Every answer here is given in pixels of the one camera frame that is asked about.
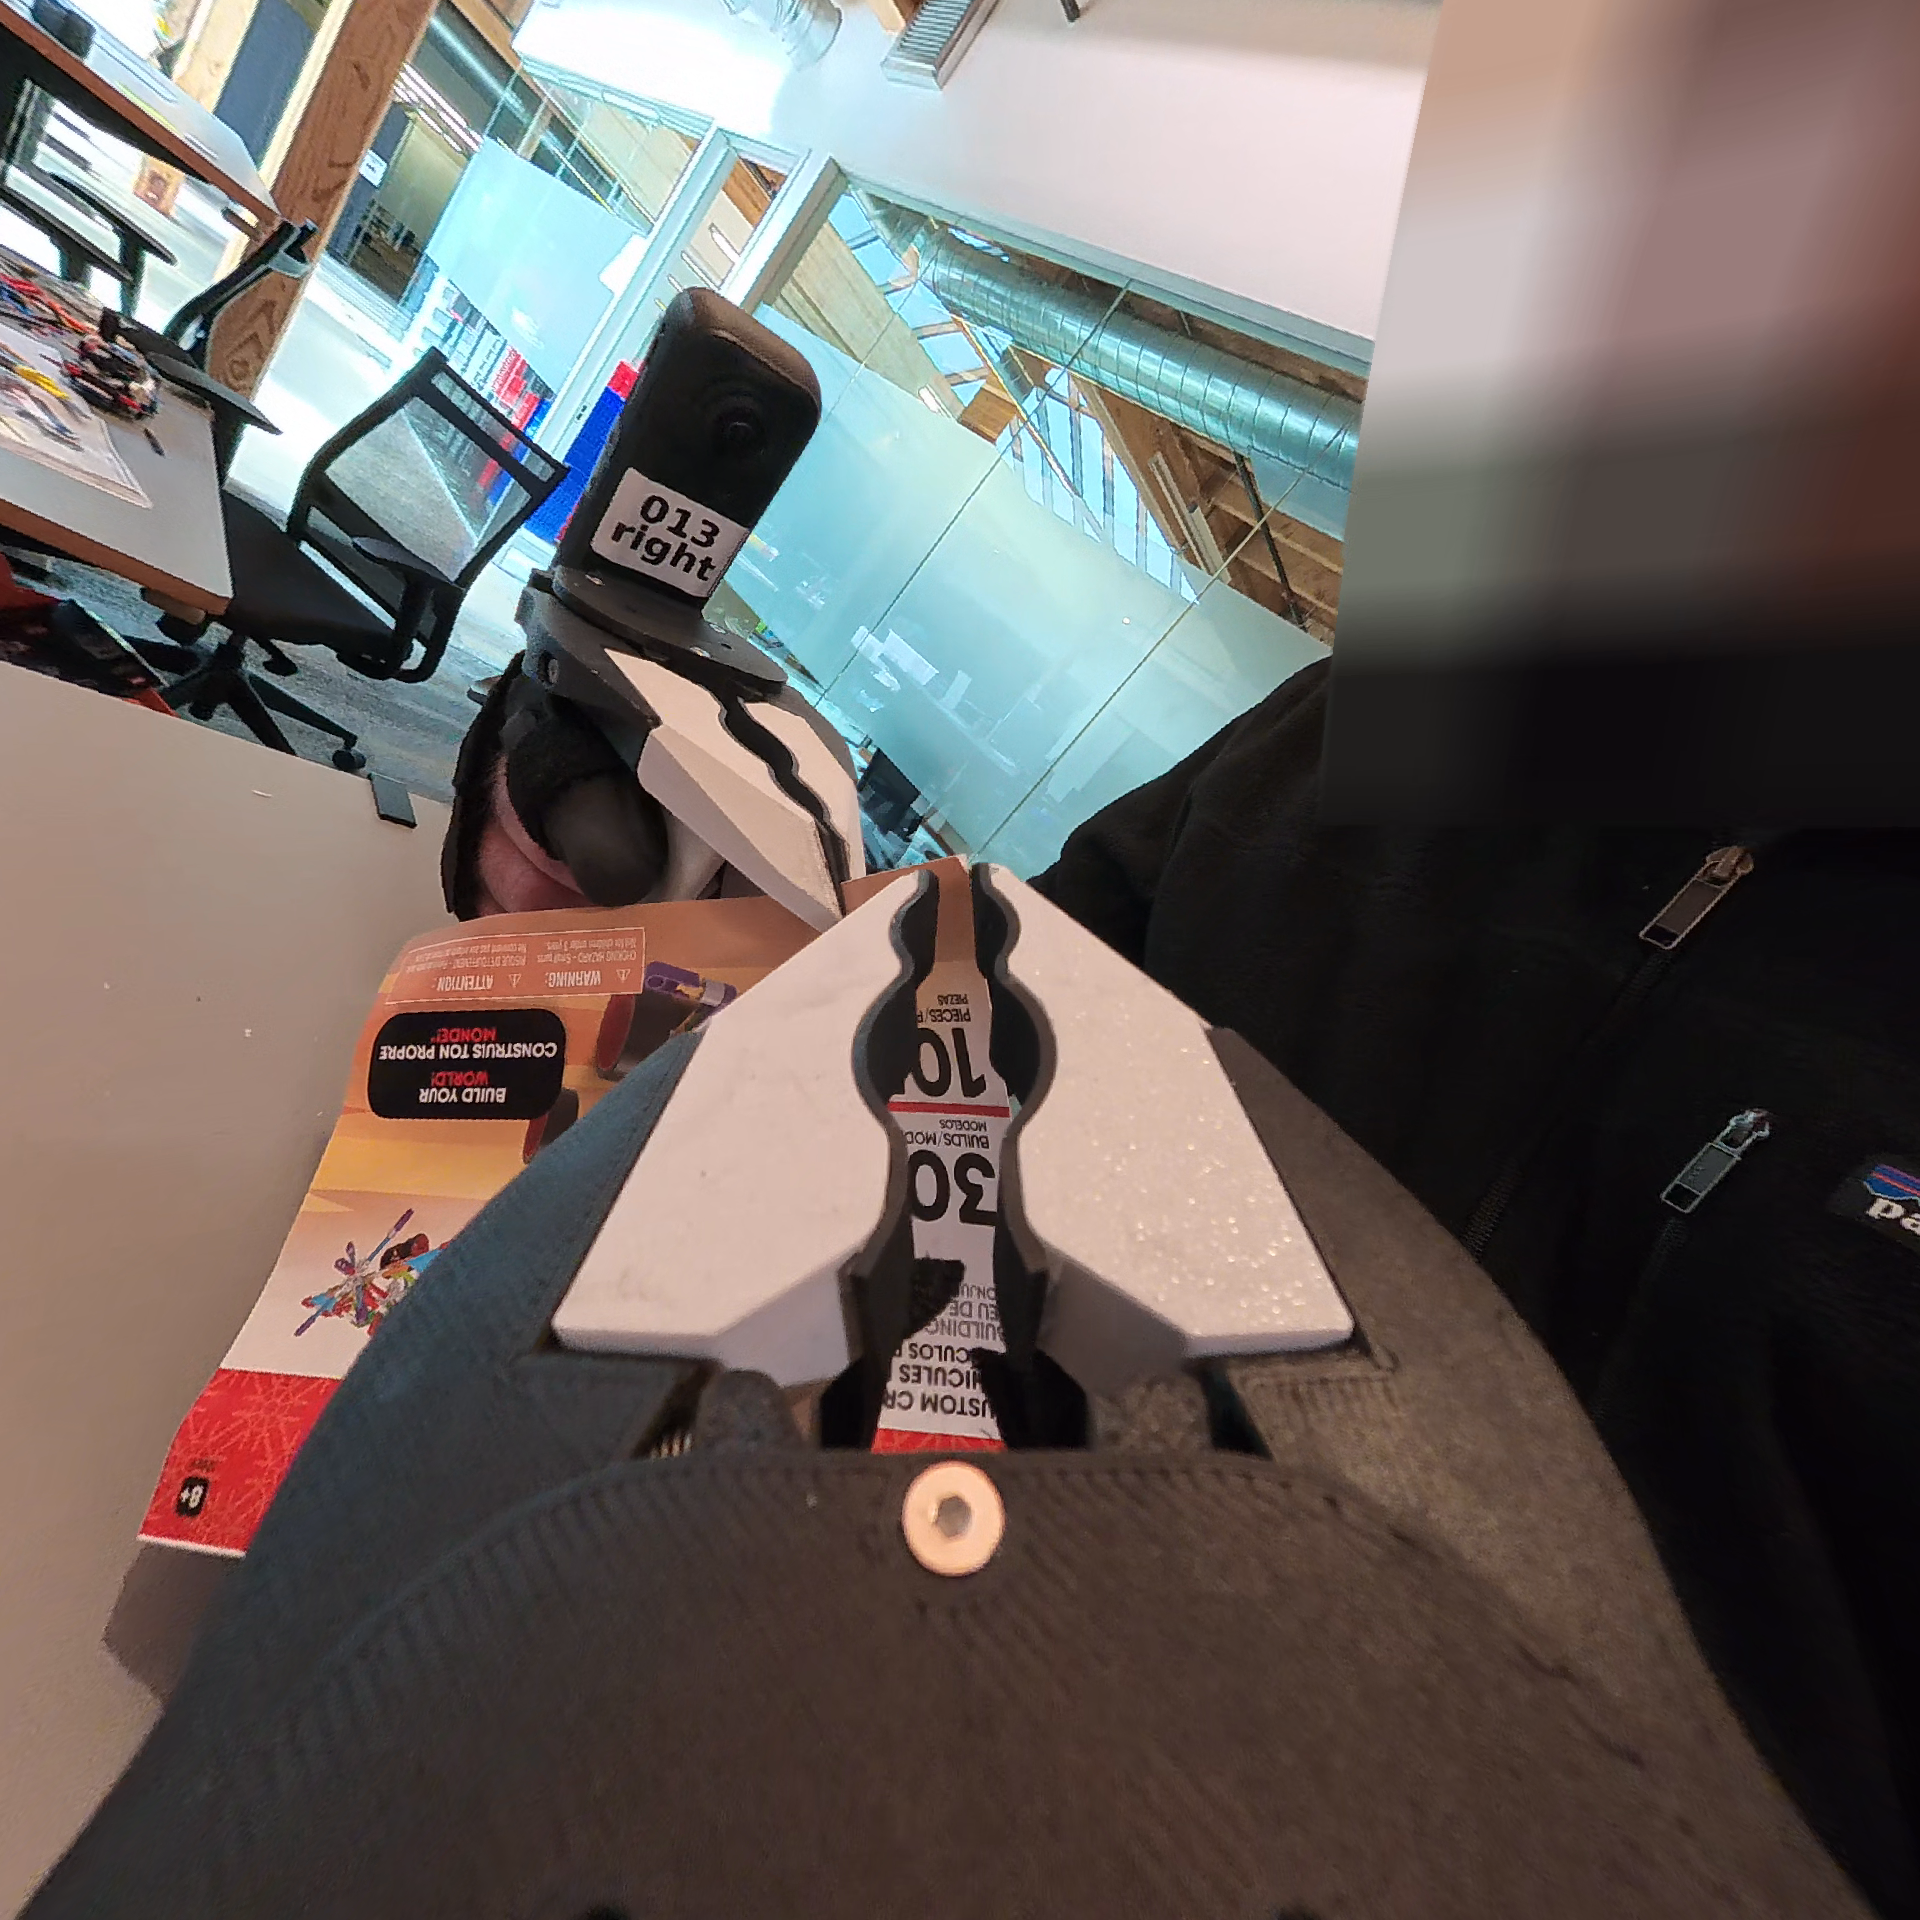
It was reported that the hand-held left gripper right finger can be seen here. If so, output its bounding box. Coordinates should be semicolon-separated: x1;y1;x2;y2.
968;862;1363;1405

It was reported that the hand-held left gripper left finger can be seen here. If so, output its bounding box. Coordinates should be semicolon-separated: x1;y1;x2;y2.
549;865;945;1450

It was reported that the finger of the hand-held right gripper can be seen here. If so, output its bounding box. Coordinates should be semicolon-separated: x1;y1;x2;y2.
743;695;869;888
612;656;855;930

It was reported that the toy instruction booklet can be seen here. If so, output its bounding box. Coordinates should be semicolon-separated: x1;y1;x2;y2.
135;862;1091;1563

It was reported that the person's right hand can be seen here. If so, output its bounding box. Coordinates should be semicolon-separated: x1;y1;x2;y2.
473;817;594;920

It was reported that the black mesh office chair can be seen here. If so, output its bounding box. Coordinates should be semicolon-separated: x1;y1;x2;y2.
156;345;576;779

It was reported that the person's black clothing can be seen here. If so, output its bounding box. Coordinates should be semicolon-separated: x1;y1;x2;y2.
1033;644;1920;1920

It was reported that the white work table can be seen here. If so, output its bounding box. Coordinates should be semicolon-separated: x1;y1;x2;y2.
0;240;243;620

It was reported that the ribbed air duct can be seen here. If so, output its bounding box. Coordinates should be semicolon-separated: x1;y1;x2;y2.
867;194;1370;487

